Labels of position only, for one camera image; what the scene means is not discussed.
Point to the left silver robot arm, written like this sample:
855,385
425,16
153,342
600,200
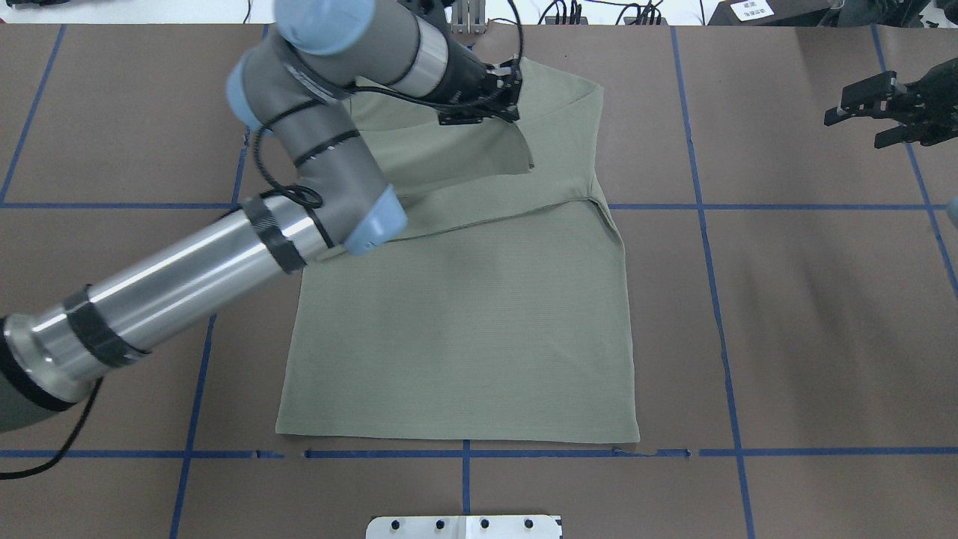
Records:
321,189

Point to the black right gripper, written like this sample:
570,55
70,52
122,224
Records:
937,101

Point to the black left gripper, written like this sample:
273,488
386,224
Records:
465,79

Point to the aluminium frame post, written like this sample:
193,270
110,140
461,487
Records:
468,17

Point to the olive green long-sleeve shirt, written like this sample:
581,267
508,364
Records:
501,311

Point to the white pedestal column base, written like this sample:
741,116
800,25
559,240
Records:
466,526

